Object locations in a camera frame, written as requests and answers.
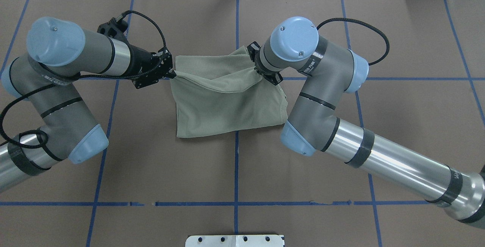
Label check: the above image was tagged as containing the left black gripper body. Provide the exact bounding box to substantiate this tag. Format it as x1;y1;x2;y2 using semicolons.
97;19;175;89

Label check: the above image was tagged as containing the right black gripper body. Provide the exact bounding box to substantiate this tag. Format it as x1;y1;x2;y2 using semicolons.
247;42;283;85

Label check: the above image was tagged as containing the olive green long-sleeve shirt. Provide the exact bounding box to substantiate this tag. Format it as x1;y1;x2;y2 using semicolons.
170;47;288;138

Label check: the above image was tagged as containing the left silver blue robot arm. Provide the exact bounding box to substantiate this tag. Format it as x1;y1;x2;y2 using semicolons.
0;11;176;192

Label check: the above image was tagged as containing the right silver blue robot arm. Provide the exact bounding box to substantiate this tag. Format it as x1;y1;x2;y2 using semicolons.
247;16;485;229

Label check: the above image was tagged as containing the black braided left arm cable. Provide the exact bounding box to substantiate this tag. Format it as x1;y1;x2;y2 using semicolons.
0;10;169;149

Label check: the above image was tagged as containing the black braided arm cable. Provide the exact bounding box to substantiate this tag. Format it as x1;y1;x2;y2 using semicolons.
0;10;169;149
314;17;391;67

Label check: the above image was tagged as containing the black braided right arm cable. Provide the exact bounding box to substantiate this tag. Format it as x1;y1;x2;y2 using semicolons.
314;17;391;67

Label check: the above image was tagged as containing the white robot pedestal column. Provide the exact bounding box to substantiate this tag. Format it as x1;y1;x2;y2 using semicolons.
185;234;285;247

